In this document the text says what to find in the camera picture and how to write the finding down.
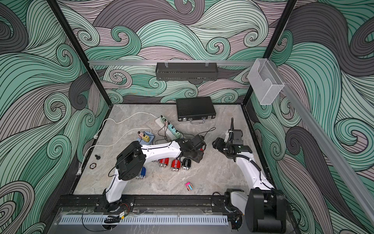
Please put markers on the aluminium wall rail back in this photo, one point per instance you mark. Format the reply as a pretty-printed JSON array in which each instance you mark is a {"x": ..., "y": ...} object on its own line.
[{"x": 120, "y": 62}]

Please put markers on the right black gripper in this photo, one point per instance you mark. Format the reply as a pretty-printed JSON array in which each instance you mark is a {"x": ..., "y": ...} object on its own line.
[{"x": 218, "y": 143}]

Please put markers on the red shaver left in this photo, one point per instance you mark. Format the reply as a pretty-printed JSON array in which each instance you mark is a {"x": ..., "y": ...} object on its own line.
[{"x": 164, "y": 162}]

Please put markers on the white power strip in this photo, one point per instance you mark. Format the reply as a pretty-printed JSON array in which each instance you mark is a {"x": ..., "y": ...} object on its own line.
[{"x": 168, "y": 128}]

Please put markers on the red shaver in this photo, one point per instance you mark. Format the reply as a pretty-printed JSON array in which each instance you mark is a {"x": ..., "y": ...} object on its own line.
[
  {"x": 164, "y": 162},
  {"x": 176, "y": 165}
]

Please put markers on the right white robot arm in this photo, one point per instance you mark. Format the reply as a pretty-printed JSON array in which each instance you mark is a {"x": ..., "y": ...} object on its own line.
[{"x": 264, "y": 208}]

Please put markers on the clear acrylic wall box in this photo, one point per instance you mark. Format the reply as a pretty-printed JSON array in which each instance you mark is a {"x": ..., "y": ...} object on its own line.
[{"x": 265, "y": 79}]

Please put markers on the white slotted cable duct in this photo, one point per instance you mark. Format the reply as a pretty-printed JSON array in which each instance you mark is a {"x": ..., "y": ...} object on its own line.
[{"x": 147, "y": 220}]

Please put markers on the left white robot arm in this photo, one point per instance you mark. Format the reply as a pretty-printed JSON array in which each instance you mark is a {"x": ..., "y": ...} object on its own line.
[{"x": 131, "y": 160}]

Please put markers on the pink striped small box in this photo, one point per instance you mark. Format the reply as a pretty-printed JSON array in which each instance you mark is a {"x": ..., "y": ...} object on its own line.
[{"x": 189, "y": 186}]

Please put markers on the black shaver right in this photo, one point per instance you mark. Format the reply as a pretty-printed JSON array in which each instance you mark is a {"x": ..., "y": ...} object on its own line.
[{"x": 186, "y": 164}]

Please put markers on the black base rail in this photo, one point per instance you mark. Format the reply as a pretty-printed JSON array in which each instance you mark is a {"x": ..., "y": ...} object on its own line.
[{"x": 206, "y": 203}]

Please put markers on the blue shaver front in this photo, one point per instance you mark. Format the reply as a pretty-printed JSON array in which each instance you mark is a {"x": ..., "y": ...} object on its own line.
[{"x": 142, "y": 173}]

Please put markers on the yellow charger adapter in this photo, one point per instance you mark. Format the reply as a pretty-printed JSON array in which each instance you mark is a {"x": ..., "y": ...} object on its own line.
[{"x": 145, "y": 138}]

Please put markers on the red shaver middle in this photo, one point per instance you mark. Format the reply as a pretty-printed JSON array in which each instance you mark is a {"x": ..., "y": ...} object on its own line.
[{"x": 176, "y": 165}]

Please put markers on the black briefcase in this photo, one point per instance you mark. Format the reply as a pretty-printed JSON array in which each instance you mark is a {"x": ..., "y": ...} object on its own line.
[{"x": 195, "y": 108}]

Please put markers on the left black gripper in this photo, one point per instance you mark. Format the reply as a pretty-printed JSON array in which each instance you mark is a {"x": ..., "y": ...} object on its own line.
[{"x": 199, "y": 157}]

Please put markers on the light blue socket cube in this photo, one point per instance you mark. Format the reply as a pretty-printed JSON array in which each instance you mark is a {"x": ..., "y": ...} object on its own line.
[{"x": 146, "y": 133}]

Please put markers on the black wall shelf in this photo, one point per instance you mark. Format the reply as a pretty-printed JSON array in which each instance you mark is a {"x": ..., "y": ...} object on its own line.
[{"x": 186, "y": 71}]

